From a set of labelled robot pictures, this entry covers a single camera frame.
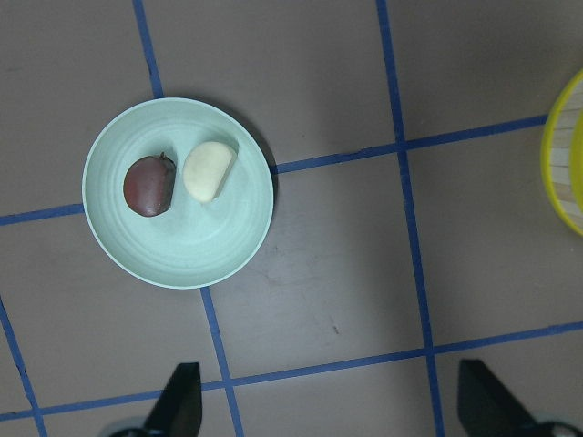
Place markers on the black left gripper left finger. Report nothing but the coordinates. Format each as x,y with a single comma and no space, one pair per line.
178,410

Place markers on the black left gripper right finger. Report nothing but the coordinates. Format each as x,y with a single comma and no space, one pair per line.
485,407

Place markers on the brown bun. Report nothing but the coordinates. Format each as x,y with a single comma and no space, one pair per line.
149,185

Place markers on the light green plate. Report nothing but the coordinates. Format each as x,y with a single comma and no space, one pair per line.
191,245

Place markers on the yellow bamboo steamer lower layer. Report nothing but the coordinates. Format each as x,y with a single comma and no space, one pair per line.
561,155

